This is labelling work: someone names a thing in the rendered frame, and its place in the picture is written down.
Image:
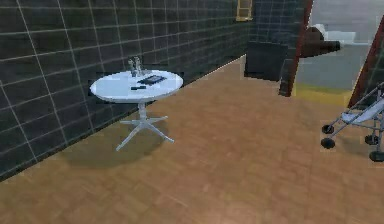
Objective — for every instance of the black flat tablet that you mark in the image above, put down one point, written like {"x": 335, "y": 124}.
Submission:
{"x": 152, "y": 79}

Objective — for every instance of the black remote control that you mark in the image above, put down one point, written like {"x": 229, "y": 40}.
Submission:
{"x": 138, "y": 88}

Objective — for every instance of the grey small statue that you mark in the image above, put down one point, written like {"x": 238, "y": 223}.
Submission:
{"x": 136, "y": 66}

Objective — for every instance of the black cabinet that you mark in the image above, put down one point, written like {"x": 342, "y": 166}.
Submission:
{"x": 265, "y": 60}

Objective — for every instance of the dark brown sofa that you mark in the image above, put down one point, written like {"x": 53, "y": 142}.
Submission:
{"x": 316, "y": 42}

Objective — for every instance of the white pillow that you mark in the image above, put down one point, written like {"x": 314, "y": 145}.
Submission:
{"x": 320, "y": 28}

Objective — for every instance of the white round pedestal table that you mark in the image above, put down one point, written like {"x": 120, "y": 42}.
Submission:
{"x": 113, "y": 88}

